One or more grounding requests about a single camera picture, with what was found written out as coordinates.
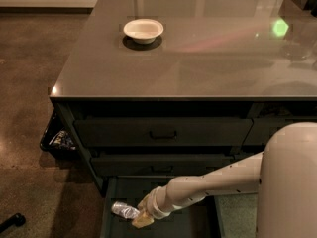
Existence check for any black object on floor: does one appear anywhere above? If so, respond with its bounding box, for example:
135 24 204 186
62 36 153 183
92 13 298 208
0 213 26 233

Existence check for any middle left drawer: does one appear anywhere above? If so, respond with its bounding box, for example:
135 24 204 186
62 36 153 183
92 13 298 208
91 154 232 177

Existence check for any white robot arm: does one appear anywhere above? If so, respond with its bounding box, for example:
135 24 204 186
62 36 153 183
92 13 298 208
133 122 317 238

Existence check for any top left drawer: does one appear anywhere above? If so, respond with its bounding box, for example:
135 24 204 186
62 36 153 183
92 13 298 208
74 117 253 147

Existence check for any dark cabinet with drawers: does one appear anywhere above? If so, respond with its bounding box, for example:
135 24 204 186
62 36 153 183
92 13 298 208
51 0 317 186

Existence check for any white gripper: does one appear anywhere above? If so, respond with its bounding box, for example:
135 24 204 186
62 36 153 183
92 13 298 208
132 186 171 228

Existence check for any middle right drawer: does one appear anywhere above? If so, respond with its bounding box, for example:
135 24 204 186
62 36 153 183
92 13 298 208
234 151 264 162

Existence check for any open bottom left drawer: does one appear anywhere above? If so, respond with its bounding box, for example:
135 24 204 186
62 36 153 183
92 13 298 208
100 177 225 238

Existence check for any top right drawer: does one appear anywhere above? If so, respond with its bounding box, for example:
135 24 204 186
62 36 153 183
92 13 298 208
244 117 317 146

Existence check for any crushed silver redbull can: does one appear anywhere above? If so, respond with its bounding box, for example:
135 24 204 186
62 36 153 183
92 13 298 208
111 201 140 219

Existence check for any black bin with trash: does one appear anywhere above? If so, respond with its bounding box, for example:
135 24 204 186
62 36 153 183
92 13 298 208
40 111 79 160

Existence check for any white bowl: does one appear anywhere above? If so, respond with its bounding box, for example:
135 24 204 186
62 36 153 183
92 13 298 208
123 19 164 45

